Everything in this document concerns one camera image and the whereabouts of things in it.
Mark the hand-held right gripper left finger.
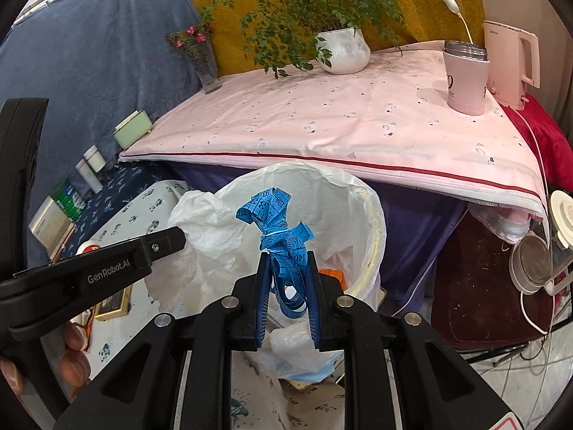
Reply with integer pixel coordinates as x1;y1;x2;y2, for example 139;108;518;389
54;251;274;430

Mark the glass vase with pink flowers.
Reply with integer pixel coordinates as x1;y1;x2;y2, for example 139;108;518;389
165;22;222;95

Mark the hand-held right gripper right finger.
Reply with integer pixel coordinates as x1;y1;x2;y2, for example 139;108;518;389
307;251;513;430

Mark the green tin can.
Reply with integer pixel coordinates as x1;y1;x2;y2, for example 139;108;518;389
49;180;87;222

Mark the orange wrapper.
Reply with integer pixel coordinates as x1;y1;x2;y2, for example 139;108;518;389
320;268;347;290

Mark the green tissue box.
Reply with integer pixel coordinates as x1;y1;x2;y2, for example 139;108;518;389
112;110;153;151

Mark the blue blanket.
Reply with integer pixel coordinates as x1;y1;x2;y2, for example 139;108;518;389
0;0;202;269

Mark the panda print tablecloth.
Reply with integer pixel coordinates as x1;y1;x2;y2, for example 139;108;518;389
27;180;350;430

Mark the blue measuring tape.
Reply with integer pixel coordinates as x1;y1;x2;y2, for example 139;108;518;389
235;187;314;321

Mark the navy printed cloth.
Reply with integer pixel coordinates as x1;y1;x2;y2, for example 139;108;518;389
67;161;180;252

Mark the white plastic bag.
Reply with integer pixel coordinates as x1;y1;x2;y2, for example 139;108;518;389
145;188;251;314

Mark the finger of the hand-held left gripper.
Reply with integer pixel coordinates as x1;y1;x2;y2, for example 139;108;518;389
142;227;186;264

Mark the white pink crumpled cloth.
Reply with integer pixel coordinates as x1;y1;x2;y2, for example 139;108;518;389
468;204;544;245

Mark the gold framed flat box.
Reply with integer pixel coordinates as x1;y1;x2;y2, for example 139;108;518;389
92;287;133;321

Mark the pink electric kettle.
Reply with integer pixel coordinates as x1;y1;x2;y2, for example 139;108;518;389
482;19;541;110

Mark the pink thermos cup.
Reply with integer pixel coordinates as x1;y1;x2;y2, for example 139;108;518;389
442;39;491;116

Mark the dark red cloth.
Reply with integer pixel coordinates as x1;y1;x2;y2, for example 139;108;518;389
430;215;553;352

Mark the white cosmetic jar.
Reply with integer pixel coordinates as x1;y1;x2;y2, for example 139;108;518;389
84;144;108;173

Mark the white kettle cable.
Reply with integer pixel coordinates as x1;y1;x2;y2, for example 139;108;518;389
512;107;560;336

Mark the white cable with switch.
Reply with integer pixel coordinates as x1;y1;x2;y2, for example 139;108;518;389
434;0;475;46

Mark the purple cloth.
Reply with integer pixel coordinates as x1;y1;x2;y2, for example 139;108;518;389
170;161;468;314

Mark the green plant in white pot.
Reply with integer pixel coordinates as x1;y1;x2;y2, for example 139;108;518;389
199;0;430;79

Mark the person's left hand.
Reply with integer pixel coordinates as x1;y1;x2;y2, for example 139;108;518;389
0;322;92;397

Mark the light blue cloth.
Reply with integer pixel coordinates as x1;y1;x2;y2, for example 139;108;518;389
286;363;332;381

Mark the white bin with plastic liner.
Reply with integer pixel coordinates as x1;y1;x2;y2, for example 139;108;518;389
215;160;388;381

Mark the pink dotted cloth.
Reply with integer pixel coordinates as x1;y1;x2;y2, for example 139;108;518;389
117;40;549;216

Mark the white cosmetic tube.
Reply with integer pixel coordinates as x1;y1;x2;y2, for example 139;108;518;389
75;160;105;194

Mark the steel bowl with white rim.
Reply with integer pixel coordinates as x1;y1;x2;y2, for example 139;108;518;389
510;230;560;296

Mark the gold cardboard box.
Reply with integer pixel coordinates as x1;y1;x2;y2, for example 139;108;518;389
28;197;77;252

